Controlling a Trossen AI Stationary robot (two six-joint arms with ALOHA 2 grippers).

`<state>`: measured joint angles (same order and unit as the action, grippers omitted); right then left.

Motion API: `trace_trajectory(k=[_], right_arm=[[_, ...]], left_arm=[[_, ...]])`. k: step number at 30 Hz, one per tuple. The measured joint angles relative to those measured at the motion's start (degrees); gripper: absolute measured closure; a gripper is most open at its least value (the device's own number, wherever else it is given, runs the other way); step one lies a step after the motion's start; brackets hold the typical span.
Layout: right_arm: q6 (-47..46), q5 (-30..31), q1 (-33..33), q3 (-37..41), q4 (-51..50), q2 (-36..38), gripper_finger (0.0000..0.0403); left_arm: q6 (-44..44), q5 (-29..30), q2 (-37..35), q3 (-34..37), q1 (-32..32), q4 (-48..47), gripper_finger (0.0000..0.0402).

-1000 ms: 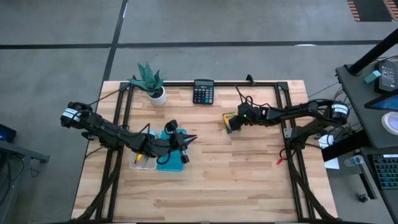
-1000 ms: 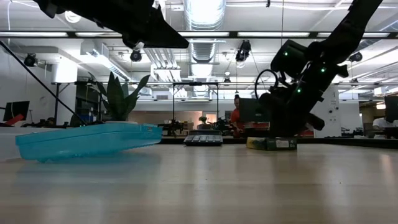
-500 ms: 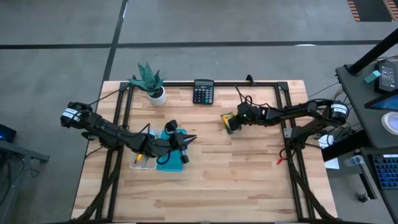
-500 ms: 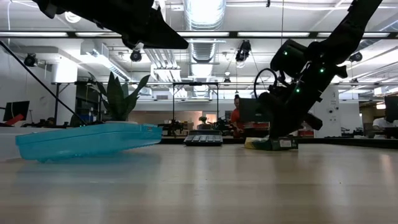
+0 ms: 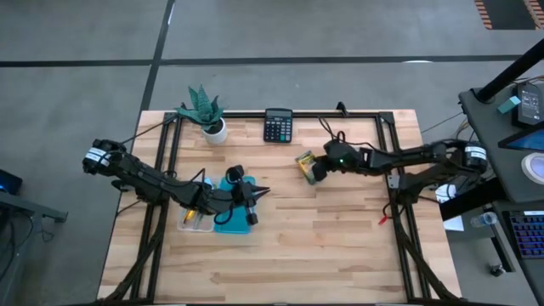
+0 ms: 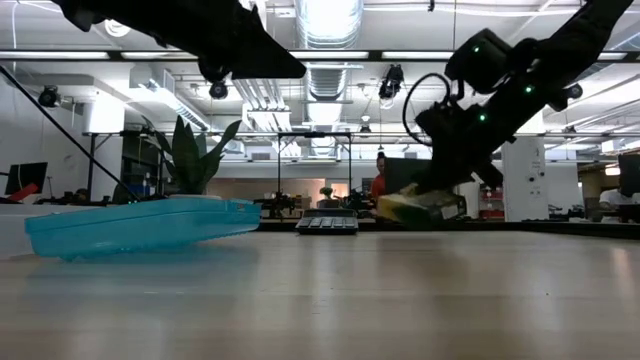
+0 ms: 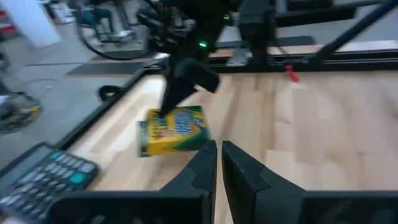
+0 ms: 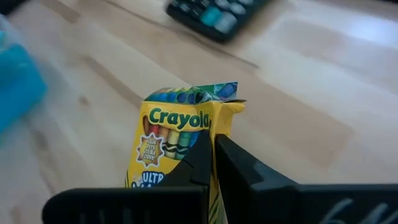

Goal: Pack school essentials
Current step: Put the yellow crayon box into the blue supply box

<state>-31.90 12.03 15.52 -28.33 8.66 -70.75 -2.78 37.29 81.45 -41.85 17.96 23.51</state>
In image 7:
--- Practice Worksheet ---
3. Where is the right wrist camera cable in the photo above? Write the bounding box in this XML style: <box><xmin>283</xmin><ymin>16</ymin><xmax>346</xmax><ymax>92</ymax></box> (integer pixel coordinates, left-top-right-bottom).
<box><xmin>76</xmin><ymin>18</ymin><xmax>156</xmax><ymax>62</ymax></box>

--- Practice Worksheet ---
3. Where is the small black clamp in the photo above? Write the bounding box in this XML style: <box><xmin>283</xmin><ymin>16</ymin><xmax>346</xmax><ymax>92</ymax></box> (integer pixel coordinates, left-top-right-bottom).
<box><xmin>98</xmin><ymin>85</ymin><xmax>125</xmax><ymax>102</ymax></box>

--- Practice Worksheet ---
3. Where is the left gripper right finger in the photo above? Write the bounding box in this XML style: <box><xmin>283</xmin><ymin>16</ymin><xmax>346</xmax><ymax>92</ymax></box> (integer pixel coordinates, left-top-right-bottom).
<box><xmin>221</xmin><ymin>140</ymin><xmax>307</xmax><ymax>224</ymax></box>

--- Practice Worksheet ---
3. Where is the white pillar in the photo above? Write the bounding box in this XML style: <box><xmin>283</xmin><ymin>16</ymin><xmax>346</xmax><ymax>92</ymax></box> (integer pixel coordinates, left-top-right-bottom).
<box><xmin>0</xmin><ymin>0</ymin><xmax>62</xmax><ymax>47</ymax></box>

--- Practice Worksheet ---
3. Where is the yellow crayon box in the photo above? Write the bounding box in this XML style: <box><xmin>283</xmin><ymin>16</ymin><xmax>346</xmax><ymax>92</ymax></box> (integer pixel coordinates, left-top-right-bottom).
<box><xmin>138</xmin><ymin>105</ymin><xmax>211</xmax><ymax>158</ymax></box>

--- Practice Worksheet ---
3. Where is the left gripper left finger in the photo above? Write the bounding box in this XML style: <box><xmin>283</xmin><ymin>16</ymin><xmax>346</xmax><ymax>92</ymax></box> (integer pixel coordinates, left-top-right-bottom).
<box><xmin>160</xmin><ymin>139</ymin><xmax>218</xmax><ymax>224</ymax></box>

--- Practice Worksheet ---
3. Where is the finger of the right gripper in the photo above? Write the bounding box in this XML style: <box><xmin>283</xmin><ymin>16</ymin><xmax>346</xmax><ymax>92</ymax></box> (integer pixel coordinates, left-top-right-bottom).
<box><xmin>178</xmin><ymin>58</ymin><xmax>220</xmax><ymax>93</ymax></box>
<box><xmin>159</xmin><ymin>58</ymin><xmax>198</xmax><ymax>118</ymax></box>

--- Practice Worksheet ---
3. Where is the red storage shelf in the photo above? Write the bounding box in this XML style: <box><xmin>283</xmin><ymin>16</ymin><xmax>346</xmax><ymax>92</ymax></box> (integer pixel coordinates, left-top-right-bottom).
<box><xmin>0</xmin><ymin>9</ymin><xmax>18</xmax><ymax>35</ymax></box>

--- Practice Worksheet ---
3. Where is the black desk calculator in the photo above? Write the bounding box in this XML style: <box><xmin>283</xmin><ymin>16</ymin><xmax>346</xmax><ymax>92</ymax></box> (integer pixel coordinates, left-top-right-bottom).
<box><xmin>0</xmin><ymin>141</ymin><xmax>100</xmax><ymax>223</ymax></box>

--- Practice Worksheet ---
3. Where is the small red clip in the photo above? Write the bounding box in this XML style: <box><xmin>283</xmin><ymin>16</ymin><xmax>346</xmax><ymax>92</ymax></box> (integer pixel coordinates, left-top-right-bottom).
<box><xmin>285</xmin><ymin>65</ymin><xmax>301</xmax><ymax>83</ymax></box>

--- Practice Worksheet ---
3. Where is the black aluminium table frame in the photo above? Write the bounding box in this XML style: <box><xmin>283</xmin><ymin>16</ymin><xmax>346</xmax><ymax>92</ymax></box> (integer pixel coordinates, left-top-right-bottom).
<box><xmin>55</xmin><ymin>0</ymin><xmax>398</xmax><ymax>150</ymax></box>

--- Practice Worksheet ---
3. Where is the bundle of floor cables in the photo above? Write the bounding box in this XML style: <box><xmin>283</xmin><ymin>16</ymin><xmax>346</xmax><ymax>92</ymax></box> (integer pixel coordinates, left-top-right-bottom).
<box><xmin>0</xmin><ymin>90</ymin><xmax>43</xmax><ymax>136</ymax></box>

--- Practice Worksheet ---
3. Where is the person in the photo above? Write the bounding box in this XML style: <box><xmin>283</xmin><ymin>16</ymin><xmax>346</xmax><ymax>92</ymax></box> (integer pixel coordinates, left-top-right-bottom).
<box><xmin>76</xmin><ymin>4</ymin><xmax>136</xmax><ymax>43</ymax></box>

